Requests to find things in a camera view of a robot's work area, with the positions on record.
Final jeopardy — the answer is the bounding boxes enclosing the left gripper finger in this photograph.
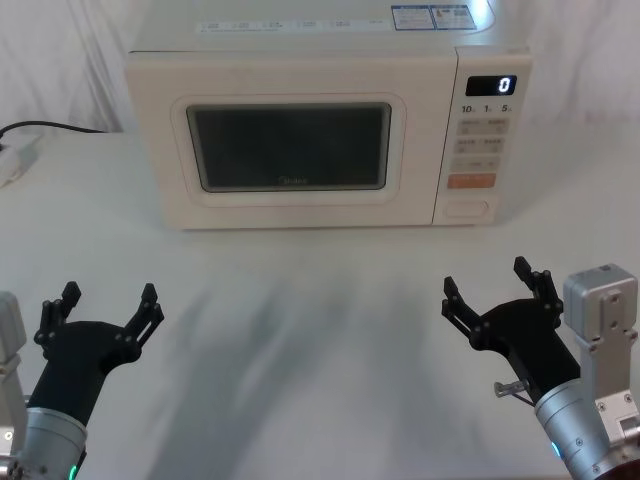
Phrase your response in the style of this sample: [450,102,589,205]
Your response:
[115,282,166,362]
[33,281,84,359]

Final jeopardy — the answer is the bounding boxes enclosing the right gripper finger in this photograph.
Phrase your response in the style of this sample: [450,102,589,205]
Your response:
[440,275,495,352]
[513,255,566,332]

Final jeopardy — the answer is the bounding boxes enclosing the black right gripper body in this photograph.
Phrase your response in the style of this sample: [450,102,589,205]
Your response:
[474,298,584,405]

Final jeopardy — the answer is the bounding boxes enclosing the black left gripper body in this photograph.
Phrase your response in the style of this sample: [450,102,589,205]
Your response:
[28,320,141,429]

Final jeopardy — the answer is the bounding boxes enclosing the white table cloth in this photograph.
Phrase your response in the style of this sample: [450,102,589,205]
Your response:
[0,130,640,480]

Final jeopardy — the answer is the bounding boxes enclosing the white curtain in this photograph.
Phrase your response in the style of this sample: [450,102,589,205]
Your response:
[0,0,640,135]

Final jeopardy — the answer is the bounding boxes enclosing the cream microwave oven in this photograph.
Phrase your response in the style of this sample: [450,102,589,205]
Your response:
[123,0,533,231]

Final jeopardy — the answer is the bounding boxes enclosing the black power cable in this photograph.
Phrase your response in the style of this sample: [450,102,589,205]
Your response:
[0,121,109,144]

